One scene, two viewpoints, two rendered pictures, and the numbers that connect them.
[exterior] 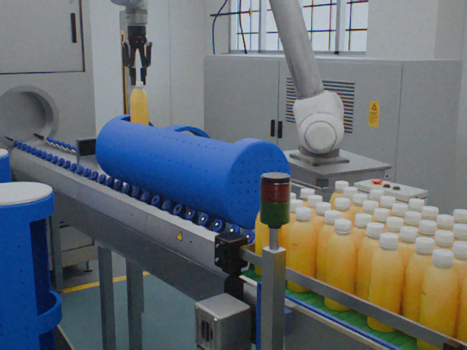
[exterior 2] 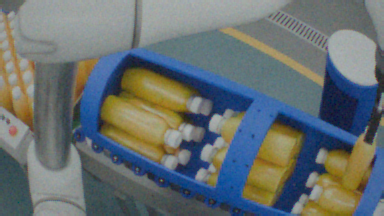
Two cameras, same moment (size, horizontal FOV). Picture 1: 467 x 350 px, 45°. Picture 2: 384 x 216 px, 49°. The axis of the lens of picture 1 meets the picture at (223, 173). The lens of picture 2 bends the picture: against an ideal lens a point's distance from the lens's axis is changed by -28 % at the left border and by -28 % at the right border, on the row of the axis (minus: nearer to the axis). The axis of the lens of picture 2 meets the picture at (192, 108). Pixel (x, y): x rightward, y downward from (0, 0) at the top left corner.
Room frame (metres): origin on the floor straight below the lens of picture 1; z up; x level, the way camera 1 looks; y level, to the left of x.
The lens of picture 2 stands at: (2.70, -0.21, 2.22)
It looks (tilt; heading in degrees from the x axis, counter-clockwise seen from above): 52 degrees down; 161
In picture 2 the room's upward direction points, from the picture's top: 5 degrees counter-clockwise
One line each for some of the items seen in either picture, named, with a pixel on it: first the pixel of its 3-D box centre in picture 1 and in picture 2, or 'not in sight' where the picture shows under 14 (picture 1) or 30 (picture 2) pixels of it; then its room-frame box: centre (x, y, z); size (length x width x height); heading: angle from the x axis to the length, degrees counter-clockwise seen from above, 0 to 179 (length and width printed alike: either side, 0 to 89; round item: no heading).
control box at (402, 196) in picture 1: (389, 201); (9, 134); (1.67, -0.51, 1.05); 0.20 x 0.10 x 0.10; 38
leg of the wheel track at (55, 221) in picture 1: (55, 245); not in sight; (3.30, 1.04, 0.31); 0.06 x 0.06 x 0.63; 38
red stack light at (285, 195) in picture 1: (275, 189); not in sight; (1.13, -0.11, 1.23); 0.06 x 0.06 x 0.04
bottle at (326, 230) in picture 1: (331, 255); not in sight; (1.35, -0.27, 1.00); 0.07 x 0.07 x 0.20
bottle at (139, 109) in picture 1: (139, 110); (360, 158); (2.31, 0.34, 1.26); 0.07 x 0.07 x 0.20
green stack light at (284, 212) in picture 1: (274, 210); not in sight; (1.13, -0.11, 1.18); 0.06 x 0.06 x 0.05
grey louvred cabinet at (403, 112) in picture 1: (304, 156); not in sight; (4.07, -0.60, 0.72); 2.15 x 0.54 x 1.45; 31
